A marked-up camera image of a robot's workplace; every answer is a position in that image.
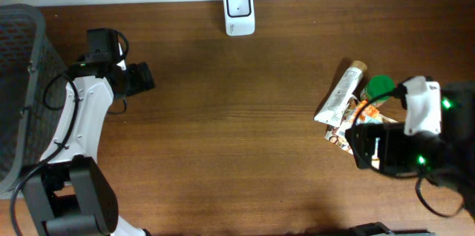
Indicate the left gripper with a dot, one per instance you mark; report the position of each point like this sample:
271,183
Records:
99,56

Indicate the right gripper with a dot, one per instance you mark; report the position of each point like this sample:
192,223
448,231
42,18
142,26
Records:
392,153

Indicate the orange tissue pack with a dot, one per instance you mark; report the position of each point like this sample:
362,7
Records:
366,114

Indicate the brown grain bag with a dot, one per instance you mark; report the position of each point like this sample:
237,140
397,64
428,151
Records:
336,135

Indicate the green lid jar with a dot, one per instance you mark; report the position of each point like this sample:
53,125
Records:
377,86

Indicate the white cream tube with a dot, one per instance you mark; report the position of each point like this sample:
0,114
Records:
332,111

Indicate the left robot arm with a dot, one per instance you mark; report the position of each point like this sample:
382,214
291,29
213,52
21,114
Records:
66,193

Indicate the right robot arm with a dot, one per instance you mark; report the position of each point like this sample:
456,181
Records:
457,171

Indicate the white barcode scanner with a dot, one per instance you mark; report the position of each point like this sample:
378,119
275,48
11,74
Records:
239,17

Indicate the grey plastic basket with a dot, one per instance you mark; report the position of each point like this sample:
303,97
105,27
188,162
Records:
29,62

